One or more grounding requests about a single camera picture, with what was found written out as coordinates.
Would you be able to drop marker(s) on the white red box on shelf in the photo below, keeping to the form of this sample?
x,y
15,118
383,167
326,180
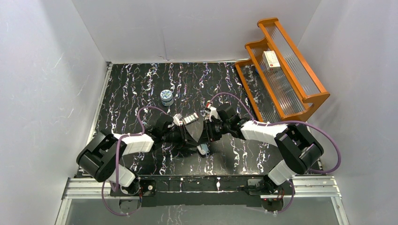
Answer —
x,y
271,61

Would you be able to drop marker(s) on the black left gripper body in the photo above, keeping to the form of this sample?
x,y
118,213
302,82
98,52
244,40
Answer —
x,y
185,135

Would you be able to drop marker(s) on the grey staple tray insert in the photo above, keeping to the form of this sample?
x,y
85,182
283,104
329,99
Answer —
x,y
190,118

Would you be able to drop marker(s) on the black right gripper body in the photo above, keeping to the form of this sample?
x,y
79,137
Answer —
x,y
214,129

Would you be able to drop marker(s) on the orange wooden shelf rack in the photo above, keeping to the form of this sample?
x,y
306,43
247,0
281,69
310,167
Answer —
x,y
292,93

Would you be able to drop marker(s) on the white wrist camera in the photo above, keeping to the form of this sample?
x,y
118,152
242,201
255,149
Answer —
x,y
177,119
211,112

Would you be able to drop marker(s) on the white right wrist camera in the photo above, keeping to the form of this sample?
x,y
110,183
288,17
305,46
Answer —
x,y
211,112

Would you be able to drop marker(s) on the blue white round tin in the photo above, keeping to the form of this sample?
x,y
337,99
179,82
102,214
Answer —
x,y
167,98

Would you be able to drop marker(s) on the light blue eraser block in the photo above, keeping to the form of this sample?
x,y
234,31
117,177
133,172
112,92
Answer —
x,y
203,149

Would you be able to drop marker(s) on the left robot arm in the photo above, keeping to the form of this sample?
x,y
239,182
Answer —
x,y
100,157

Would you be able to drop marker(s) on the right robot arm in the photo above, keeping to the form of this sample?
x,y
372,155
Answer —
x,y
298,147

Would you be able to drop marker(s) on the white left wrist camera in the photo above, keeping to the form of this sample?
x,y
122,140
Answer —
x,y
177,119

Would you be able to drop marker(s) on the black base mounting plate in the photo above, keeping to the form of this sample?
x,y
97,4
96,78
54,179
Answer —
x,y
163,190

